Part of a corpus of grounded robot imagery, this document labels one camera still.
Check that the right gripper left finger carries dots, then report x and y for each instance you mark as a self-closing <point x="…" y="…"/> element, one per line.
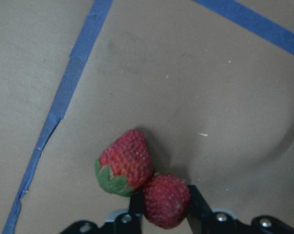
<point x="137" y="203"/>

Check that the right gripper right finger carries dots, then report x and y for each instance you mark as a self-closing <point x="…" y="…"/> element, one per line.
<point x="199" y="211"/>

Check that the plain red strawberry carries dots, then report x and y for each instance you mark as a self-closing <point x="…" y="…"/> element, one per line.
<point x="167" y="200"/>

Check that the strawberry with green leaves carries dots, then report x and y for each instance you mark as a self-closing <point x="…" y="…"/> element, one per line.
<point x="126" y="165"/>

